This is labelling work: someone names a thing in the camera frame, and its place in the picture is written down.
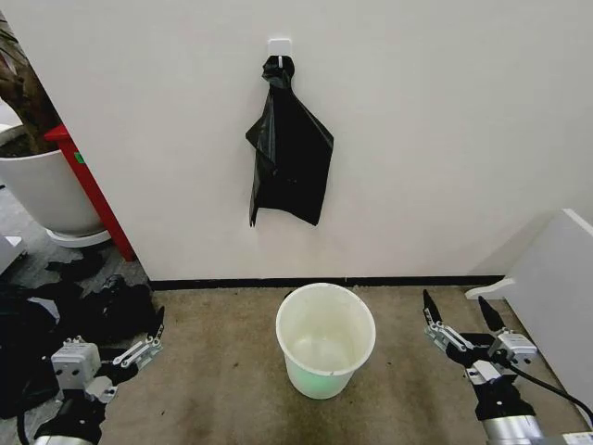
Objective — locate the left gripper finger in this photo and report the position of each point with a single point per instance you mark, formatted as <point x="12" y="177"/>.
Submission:
<point x="139" y="350"/>

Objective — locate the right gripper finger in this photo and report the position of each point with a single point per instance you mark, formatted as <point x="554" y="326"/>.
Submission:
<point x="437" y="331"/>
<point x="492" y="317"/>

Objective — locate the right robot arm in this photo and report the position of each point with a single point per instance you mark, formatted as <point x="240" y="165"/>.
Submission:
<point x="533" y="431"/>

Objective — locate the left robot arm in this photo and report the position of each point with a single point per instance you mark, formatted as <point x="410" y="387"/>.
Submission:
<point x="65" y="440"/>

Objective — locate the white plastic trash bin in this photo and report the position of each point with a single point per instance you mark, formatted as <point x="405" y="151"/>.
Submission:
<point x="319" y="366"/>

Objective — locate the black plastic garbage bag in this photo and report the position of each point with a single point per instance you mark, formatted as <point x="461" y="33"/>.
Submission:
<point x="292" y="153"/>

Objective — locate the white cabinet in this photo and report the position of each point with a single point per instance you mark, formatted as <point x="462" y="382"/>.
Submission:
<point x="551" y="278"/>

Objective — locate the pile of black bags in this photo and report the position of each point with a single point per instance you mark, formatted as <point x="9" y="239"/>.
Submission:
<point x="55" y="315"/>

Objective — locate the white pot saucer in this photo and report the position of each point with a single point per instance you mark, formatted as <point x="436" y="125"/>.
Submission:
<point x="79" y="239"/>

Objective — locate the small white box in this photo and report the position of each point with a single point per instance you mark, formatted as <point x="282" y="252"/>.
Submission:
<point x="8" y="252"/>

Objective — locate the large white plant pot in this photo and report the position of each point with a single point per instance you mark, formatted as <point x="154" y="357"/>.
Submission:
<point x="46" y="190"/>

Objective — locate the small green sticker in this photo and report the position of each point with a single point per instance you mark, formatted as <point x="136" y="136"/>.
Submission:
<point x="79" y="157"/>

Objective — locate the brown potted plant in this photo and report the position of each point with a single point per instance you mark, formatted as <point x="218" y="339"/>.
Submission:
<point x="23" y="97"/>

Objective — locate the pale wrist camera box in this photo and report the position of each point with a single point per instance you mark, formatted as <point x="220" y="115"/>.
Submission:
<point x="74" y="364"/>
<point x="516" y="345"/>

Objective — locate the red shelf frame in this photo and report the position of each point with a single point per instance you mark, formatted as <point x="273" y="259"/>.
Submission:
<point x="92" y="185"/>

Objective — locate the white adhesive wall hook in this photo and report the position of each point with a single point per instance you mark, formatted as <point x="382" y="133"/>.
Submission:
<point x="280" y="46"/>

